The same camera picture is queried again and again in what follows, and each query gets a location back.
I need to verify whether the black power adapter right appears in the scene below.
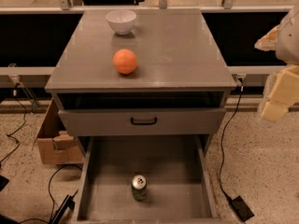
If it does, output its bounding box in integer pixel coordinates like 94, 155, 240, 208
230, 196, 254, 222

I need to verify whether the black cable right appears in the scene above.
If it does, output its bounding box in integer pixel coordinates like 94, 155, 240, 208
218, 77, 245, 201

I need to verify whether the orange ball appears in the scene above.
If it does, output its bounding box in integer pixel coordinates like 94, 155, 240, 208
113, 49, 137, 75

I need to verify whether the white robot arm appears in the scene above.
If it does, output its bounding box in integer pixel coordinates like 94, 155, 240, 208
254, 2, 299, 126

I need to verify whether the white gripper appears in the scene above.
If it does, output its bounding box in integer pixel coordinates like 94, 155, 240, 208
259, 65, 299, 123

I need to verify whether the grey drawer cabinet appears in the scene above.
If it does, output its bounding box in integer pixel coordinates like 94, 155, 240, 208
44, 7, 237, 161

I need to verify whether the black drawer handle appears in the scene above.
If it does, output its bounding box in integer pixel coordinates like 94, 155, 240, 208
130, 117, 158, 126

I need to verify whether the black cable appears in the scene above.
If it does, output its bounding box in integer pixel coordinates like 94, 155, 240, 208
0, 82, 28, 166
218, 77, 245, 201

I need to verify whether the grey upper drawer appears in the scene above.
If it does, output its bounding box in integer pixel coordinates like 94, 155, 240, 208
59, 108, 226, 136

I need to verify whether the black cable left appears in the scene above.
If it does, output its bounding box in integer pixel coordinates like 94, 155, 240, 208
0, 82, 28, 166

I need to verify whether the black device bottom left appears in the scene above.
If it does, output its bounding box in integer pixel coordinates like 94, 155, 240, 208
50, 195, 75, 224

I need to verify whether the brown cardboard box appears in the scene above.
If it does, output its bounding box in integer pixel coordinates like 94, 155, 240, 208
36, 100, 84, 164

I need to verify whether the white bowl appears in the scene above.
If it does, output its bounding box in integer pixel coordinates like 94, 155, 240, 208
106, 9, 136, 35

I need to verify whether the open grey middle drawer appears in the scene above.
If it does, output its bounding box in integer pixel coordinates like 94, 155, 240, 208
74, 135, 220, 224

